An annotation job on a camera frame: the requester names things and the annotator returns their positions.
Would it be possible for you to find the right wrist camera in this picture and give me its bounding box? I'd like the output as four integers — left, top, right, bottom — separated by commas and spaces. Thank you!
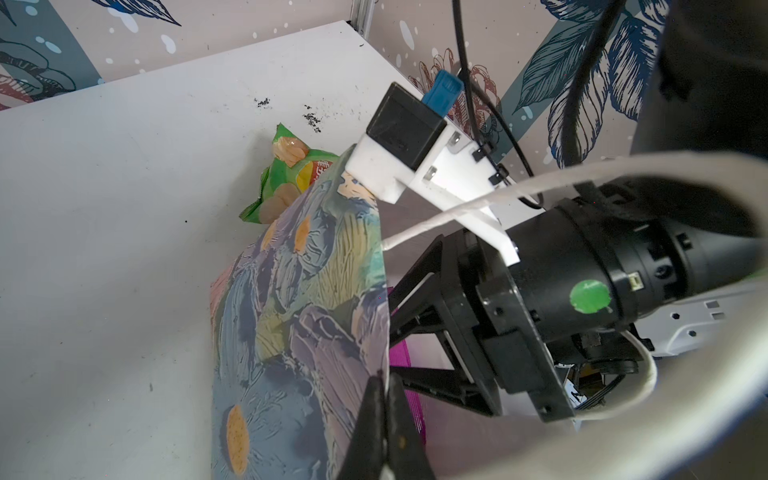
345, 82, 519, 266

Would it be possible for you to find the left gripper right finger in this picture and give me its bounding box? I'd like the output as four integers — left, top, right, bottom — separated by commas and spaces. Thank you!
385, 374, 435, 480

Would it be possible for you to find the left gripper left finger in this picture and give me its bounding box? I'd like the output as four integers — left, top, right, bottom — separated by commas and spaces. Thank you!
337, 376, 387, 480

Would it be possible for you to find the green chips bag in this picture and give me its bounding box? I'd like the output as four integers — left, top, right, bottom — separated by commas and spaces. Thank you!
239, 123, 338, 225

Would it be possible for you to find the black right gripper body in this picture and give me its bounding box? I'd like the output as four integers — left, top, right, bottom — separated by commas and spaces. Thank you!
441, 230, 575, 422

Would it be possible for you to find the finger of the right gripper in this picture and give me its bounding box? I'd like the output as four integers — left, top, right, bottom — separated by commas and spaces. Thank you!
389, 234, 456, 348
390, 366, 501, 417

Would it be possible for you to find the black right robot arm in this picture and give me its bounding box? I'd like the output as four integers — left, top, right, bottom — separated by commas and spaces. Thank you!
390, 1, 767, 422

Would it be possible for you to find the purple snack bag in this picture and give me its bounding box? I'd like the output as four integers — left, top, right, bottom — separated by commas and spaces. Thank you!
386, 287, 430, 448

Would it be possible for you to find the floral paper gift bag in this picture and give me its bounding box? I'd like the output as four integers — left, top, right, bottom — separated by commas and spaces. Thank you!
208, 146, 768, 480

